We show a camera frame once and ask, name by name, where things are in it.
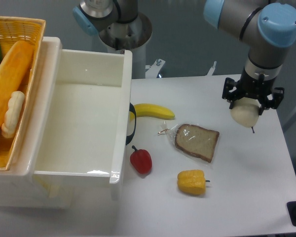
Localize white upper drawer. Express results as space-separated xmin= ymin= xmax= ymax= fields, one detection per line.
xmin=34 ymin=49 xmax=132 ymax=200

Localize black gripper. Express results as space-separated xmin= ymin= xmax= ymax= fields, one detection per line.
xmin=222 ymin=68 xmax=285 ymax=116

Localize second grey robot arm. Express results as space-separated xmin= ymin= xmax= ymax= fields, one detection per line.
xmin=73 ymin=0 xmax=138 ymax=36

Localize white drawer cabinet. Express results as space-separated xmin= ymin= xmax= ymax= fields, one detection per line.
xmin=0 ymin=37 xmax=73 ymax=208

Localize yellow wicker basket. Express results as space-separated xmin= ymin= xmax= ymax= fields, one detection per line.
xmin=0 ymin=16 xmax=45 ymax=171

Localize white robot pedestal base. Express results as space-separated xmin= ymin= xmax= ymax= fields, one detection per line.
xmin=99 ymin=12 xmax=152 ymax=79

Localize bread slice in plastic bag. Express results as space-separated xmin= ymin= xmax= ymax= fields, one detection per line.
xmin=157 ymin=123 xmax=220 ymax=164

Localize yellow banana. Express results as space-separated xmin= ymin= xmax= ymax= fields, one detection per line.
xmin=134 ymin=103 xmax=175 ymax=120

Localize pale cream pear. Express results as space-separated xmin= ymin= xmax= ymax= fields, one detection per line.
xmin=230 ymin=97 xmax=259 ymax=133

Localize black drawer handle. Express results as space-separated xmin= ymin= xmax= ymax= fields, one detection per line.
xmin=125 ymin=102 xmax=137 ymax=146

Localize yellow bell pepper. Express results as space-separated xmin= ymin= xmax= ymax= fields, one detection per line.
xmin=177 ymin=169 xmax=210 ymax=196

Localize red bell pepper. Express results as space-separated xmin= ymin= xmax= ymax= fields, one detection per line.
xmin=130 ymin=145 xmax=152 ymax=174

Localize orange baguette loaf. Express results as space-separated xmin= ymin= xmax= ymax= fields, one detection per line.
xmin=0 ymin=40 xmax=34 ymax=128

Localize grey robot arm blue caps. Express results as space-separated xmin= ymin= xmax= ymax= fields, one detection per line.
xmin=203 ymin=0 xmax=296 ymax=115

